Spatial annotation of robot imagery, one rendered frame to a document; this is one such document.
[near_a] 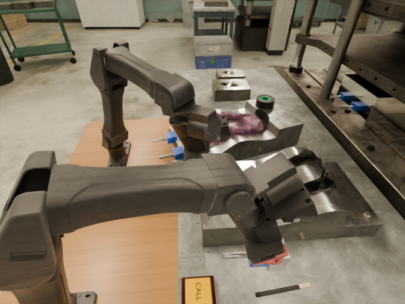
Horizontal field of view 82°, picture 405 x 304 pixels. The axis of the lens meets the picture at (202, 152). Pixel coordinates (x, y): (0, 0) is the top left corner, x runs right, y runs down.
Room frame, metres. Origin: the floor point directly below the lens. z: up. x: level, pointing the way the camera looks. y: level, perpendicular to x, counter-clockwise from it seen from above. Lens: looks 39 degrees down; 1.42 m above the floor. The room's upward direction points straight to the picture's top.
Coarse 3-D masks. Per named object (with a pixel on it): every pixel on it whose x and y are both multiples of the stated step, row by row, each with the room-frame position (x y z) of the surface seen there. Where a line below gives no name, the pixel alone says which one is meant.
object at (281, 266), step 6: (282, 240) 0.26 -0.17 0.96; (234, 252) 0.25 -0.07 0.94; (240, 252) 0.25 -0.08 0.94; (228, 258) 0.24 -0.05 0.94; (234, 258) 0.24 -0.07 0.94; (288, 258) 0.23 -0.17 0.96; (252, 264) 0.22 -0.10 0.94; (264, 264) 0.23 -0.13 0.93; (270, 264) 0.22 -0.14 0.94; (282, 264) 0.23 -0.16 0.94; (270, 270) 0.22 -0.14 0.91; (276, 270) 0.22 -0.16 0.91
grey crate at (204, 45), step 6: (198, 36) 4.27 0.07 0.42; (204, 36) 4.28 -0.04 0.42; (210, 36) 4.29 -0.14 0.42; (216, 36) 4.30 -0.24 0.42; (222, 36) 4.30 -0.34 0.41; (228, 36) 4.26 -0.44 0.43; (198, 42) 3.90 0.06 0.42; (204, 42) 3.91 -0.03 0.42; (210, 42) 3.91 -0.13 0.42; (216, 42) 3.92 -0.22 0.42; (222, 42) 3.93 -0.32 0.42; (228, 42) 3.94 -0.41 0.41; (198, 48) 3.90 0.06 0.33; (204, 48) 3.91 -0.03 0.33; (210, 48) 3.92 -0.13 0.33; (216, 48) 3.92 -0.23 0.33; (222, 48) 3.93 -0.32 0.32; (228, 48) 3.94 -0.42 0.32; (198, 54) 3.89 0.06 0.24; (204, 54) 3.90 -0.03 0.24; (210, 54) 3.92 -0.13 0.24; (216, 54) 3.93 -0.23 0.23; (222, 54) 3.94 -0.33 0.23; (228, 54) 3.93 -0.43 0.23
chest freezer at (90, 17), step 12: (84, 0) 6.77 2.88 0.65; (96, 0) 6.77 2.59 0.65; (108, 0) 6.78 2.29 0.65; (120, 0) 6.78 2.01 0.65; (132, 0) 6.78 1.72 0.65; (84, 12) 6.77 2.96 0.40; (96, 12) 6.77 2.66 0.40; (108, 12) 6.78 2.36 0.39; (120, 12) 6.78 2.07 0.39; (132, 12) 6.78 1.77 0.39; (84, 24) 6.77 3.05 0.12; (96, 24) 6.77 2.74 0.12; (108, 24) 6.78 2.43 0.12; (120, 24) 6.78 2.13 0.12; (132, 24) 6.78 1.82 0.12
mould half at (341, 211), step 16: (256, 160) 0.61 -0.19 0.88; (304, 176) 0.49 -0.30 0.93; (320, 176) 0.48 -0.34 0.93; (336, 176) 0.55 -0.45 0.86; (320, 192) 0.42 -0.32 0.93; (336, 192) 0.42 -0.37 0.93; (352, 192) 0.48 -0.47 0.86; (320, 208) 0.37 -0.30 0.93; (336, 208) 0.37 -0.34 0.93; (352, 208) 0.42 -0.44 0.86; (368, 208) 0.42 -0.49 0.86; (208, 224) 0.35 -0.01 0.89; (224, 224) 0.35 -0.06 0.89; (288, 224) 0.35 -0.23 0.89; (304, 224) 0.36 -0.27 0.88; (320, 224) 0.36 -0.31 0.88; (336, 224) 0.36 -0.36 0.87; (352, 224) 0.37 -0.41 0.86; (368, 224) 0.37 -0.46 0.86; (208, 240) 0.34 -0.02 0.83; (224, 240) 0.34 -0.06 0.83; (240, 240) 0.34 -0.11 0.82; (288, 240) 0.35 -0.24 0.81
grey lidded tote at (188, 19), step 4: (184, 16) 6.99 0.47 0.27; (188, 16) 6.99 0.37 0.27; (192, 16) 6.98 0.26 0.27; (184, 20) 7.00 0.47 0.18; (188, 20) 6.99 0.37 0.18; (192, 20) 6.99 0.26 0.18; (200, 20) 6.97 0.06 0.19; (184, 24) 7.01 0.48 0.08; (188, 24) 7.00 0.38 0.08; (192, 24) 7.00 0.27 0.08; (200, 24) 6.98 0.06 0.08
